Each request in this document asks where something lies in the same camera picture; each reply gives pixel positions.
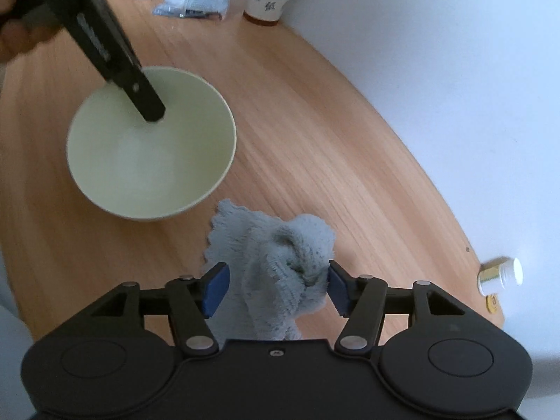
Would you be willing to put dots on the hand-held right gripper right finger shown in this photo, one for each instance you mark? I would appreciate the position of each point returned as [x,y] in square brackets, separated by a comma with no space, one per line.
[337,289]

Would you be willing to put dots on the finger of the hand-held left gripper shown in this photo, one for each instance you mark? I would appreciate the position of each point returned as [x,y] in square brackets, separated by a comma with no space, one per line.
[144,98]

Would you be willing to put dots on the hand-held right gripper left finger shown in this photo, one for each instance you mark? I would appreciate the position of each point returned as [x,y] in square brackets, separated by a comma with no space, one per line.
[215,291]

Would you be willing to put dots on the grey cleaning cloth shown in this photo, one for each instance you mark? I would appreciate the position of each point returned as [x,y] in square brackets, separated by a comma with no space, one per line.
[271,267]

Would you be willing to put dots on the pale green bowl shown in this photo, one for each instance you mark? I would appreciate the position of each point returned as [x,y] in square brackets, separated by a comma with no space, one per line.
[153,162]

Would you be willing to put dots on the person's left hand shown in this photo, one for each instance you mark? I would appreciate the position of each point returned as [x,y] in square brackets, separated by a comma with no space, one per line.
[24,35]

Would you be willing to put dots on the small white-capped bottle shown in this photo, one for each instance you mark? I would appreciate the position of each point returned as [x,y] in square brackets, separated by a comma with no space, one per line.
[498,275]

